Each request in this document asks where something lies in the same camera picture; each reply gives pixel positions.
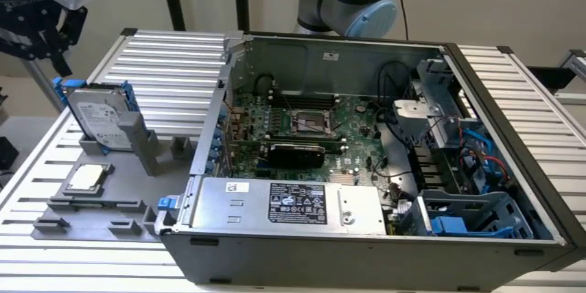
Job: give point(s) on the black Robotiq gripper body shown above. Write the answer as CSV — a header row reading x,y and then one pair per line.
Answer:
x,y
27,18

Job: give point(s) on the hard disk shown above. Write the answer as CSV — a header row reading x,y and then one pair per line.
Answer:
x,y
98,114

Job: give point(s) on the black table corner cap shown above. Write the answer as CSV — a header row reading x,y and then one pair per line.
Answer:
x,y
506,49
128,31

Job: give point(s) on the black box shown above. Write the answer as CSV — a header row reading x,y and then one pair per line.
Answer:
x,y
8,154

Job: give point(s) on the silver CPU chip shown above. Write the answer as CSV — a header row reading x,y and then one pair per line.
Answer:
x,y
87,178

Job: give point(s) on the grey parts rack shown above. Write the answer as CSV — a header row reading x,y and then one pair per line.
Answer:
x,y
123,186

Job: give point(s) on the green RAM stick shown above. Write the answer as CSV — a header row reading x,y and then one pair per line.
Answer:
x,y
91,202

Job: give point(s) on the black RAM slot bank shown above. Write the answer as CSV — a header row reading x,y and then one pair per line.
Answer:
x,y
292,137
298,99

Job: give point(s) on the blue case latch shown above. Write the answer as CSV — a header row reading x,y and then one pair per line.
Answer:
x,y
167,204

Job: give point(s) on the CPU socket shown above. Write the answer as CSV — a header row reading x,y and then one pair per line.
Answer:
x,y
308,121

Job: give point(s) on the black graphics card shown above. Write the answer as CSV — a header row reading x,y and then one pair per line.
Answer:
x,y
295,155

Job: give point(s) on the silver power supply unit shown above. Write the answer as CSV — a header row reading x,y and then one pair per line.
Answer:
x,y
256,204

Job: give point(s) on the green motherboard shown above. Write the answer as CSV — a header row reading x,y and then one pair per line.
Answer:
x,y
366,135

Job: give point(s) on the small silver heatsink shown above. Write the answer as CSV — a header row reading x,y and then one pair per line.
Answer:
x,y
343,179

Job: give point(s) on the metal drive cage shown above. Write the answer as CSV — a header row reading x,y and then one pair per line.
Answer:
x,y
426,101

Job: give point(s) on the black open PC case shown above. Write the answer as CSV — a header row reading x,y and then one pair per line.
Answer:
x,y
366,258

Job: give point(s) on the black flat plate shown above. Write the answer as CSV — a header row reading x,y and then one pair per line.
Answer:
x,y
546,78

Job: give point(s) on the aluminium profile post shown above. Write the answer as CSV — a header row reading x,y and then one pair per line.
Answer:
x,y
43,87

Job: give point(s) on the aluminium profile frame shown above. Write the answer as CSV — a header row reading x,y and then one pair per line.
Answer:
x,y
574,63

